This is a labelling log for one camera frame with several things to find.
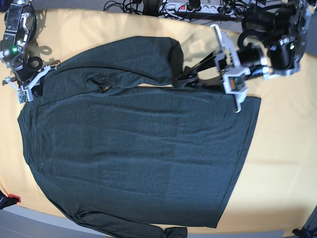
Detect red and black clamp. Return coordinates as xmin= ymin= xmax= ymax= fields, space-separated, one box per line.
xmin=0 ymin=192 xmax=21 ymax=210

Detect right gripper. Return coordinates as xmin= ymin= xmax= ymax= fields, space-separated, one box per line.
xmin=2 ymin=57 xmax=60 ymax=97

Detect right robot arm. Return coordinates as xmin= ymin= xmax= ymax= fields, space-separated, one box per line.
xmin=0 ymin=0 xmax=57 ymax=104

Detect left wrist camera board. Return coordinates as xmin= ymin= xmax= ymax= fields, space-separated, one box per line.
xmin=229 ymin=75 xmax=246 ymax=92

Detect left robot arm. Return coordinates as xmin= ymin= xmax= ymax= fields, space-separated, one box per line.
xmin=172 ymin=0 xmax=317 ymax=113

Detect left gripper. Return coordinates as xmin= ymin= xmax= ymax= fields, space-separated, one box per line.
xmin=172 ymin=24 xmax=266 ymax=113

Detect dark teal long-sleeve shirt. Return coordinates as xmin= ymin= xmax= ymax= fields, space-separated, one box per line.
xmin=18 ymin=37 xmax=261 ymax=238

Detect yellow table cover cloth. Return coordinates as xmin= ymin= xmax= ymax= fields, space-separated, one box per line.
xmin=0 ymin=9 xmax=317 ymax=238

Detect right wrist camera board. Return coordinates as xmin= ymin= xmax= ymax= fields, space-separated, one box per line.
xmin=17 ymin=89 xmax=33 ymax=104

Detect black corner clamp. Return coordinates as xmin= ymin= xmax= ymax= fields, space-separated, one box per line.
xmin=292 ymin=228 xmax=317 ymax=238

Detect white power strip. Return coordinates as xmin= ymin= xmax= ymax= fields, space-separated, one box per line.
xmin=164 ymin=2 xmax=221 ymax=14

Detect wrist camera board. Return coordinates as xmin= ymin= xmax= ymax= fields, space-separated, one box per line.
xmin=229 ymin=75 xmax=246 ymax=92
xmin=17 ymin=89 xmax=33 ymax=104

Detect tangled black cables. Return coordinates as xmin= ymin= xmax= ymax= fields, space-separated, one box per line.
xmin=103 ymin=0 xmax=164 ymax=17

